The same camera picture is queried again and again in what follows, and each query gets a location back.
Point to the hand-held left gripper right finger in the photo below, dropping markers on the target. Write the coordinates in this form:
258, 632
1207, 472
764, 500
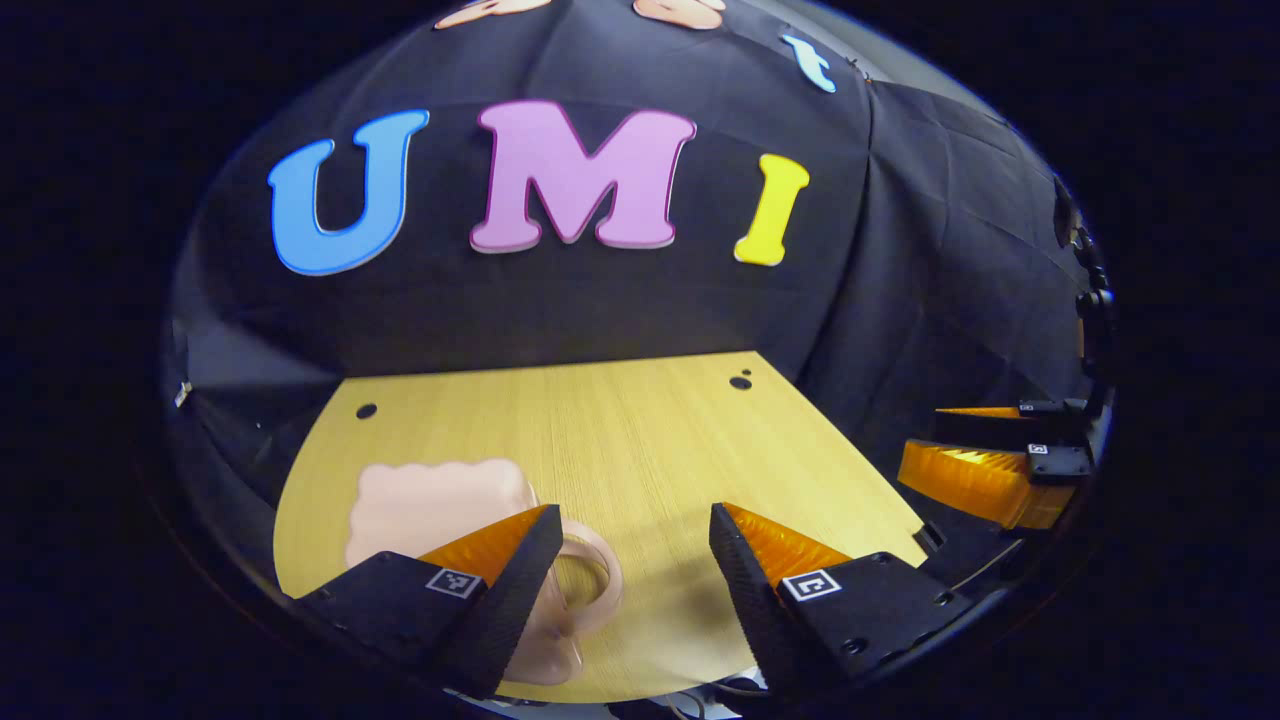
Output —
880, 605

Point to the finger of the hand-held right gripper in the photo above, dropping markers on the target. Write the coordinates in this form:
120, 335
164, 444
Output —
1000, 428
1058, 465

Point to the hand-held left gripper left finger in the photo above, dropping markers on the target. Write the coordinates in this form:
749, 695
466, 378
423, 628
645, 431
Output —
400, 600

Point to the pink suitcase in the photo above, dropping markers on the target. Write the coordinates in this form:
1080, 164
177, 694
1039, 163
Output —
430, 505

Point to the black jointed camera mount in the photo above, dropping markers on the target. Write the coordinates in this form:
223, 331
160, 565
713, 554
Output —
1095, 300

